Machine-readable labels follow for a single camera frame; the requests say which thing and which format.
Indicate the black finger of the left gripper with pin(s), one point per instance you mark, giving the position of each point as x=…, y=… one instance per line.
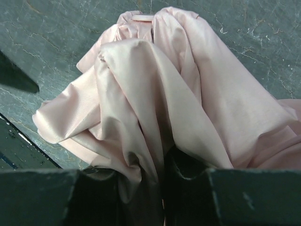
x=12, y=76

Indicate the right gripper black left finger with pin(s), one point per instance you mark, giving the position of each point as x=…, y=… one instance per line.
x=60, y=197

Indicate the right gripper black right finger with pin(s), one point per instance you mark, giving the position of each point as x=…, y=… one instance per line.
x=197, y=195

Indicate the pink and black folding umbrella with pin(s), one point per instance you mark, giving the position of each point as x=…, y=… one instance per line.
x=153, y=82

